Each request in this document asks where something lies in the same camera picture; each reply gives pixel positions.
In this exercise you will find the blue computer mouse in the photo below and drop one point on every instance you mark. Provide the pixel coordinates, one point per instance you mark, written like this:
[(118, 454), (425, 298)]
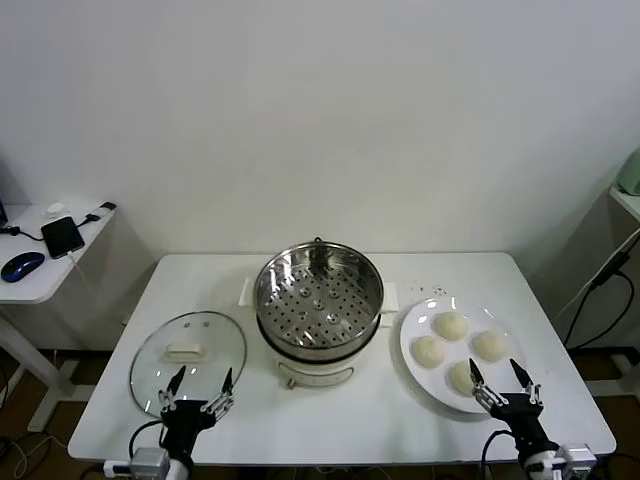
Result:
[(22, 265)]

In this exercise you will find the pale green appliance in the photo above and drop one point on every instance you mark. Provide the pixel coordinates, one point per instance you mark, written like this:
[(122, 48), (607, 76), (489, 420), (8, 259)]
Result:
[(632, 175)]

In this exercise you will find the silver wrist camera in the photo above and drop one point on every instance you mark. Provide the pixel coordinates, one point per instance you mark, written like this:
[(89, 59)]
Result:
[(580, 455), (147, 460)]

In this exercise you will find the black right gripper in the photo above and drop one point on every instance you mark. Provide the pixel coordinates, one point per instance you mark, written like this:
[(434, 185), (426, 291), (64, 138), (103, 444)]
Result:
[(515, 407)]

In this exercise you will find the small white side table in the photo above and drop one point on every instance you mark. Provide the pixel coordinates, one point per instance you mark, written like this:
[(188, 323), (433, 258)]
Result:
[(35, 290)]

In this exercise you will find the small white earbud case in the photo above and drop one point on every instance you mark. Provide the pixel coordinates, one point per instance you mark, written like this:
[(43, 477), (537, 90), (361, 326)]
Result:
[(56, 208)]

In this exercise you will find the perforated steel steamer basket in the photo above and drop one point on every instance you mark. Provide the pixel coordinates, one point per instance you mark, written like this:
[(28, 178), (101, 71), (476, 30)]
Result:
[(376, 290)]

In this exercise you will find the large white round plate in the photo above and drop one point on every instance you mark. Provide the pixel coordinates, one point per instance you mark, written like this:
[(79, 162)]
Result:
[(500, 320)]

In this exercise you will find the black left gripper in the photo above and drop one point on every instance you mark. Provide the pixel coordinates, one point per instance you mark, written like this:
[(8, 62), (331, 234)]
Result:
[(187, 415)]

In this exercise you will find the black smartphone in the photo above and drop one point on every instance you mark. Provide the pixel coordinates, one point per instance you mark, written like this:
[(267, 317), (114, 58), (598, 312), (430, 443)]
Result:
[(62, 237)]

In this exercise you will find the round glass pot lid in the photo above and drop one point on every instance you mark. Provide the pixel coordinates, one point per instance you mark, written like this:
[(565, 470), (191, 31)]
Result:
[(220, 340)]

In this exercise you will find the white steamed baozi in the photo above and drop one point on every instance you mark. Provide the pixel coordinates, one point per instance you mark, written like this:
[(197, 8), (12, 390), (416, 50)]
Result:
[(451, 327), (460, 382), (428, 351), (491, 345)]

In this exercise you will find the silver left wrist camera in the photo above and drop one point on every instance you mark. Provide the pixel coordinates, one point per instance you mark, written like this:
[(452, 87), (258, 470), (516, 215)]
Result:
[(147, 460)]

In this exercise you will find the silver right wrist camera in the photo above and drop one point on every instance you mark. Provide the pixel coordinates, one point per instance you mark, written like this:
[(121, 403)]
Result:
[(580, 455)]

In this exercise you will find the white shelf table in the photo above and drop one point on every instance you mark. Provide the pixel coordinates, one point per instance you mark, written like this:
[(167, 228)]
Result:
[(627, 202)]

